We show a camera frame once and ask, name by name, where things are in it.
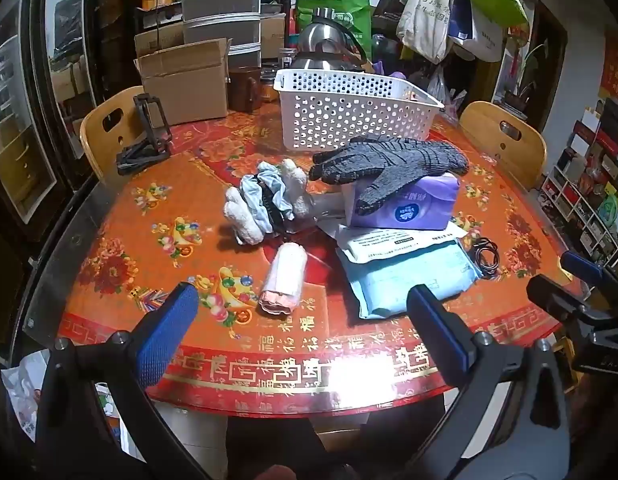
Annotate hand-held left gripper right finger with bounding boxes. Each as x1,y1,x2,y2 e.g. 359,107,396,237
404,284,572,480

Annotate white plastic bag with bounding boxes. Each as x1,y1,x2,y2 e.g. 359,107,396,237
1,350,50,441

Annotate stacked grey plastic drawers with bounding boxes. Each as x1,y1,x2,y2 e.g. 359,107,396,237
181,0,264,68

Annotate brown cardboard box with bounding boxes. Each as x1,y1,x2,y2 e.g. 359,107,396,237
135,20,184,58

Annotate white packet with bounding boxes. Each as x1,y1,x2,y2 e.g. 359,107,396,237
334,222,470,264

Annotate light blue flat packet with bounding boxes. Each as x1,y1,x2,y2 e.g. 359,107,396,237
336,237,484,321

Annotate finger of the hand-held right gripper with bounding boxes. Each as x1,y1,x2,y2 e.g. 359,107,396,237
526,274,618,333
560,251,618,293

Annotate red printed tablecloth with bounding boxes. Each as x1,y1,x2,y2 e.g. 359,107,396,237
56,92,584,418

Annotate white and blue hanging bag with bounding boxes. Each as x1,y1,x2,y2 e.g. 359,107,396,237
449,0,504,63

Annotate dark glass door cabinet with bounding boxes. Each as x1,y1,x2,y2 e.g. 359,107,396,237
0,0,104,233

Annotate stainless steel kettle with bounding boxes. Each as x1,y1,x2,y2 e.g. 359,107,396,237
289,7,370,73

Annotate grey knitted glove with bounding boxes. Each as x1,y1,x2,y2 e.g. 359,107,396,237
309,136,470,217

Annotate white fluffy sock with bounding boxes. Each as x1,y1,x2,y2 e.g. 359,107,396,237
281,159,316,219
224,187,266,246

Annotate wooden chair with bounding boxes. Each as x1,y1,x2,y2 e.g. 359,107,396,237
80,86,150,186
459,101,547,191

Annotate white shelf with boxes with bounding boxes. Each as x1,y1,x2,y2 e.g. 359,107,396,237
541,95,618,266

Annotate potted plant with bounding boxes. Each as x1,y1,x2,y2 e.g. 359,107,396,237
504,45,547,111

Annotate brown mug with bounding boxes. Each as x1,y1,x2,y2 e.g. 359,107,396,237
228,66,264,113

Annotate green shopping bag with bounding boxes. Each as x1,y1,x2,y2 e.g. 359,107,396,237
295,0,372,61

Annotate beige canvas tote bag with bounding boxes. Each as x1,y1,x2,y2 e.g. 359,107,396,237
396,0,457,64

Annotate white perforated plastic basket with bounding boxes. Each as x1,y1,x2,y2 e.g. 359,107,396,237
274,69,446,152

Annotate purple tissue pack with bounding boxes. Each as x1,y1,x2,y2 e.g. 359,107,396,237
341,172,460,231

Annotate black folding stand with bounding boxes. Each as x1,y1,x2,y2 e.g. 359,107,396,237
116,93,172,176

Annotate black coiled cable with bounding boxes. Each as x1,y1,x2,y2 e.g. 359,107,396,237
471,237,500,279

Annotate open cardboard box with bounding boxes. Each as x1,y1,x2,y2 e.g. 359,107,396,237
134,38,233,127

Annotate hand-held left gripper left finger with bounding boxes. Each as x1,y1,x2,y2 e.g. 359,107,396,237
36,282,210,480

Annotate pink rolled towel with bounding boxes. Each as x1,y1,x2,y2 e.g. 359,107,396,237
258,242,308,317

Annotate white and blue sock bundle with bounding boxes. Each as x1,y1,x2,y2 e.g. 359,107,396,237
239,162,296,233

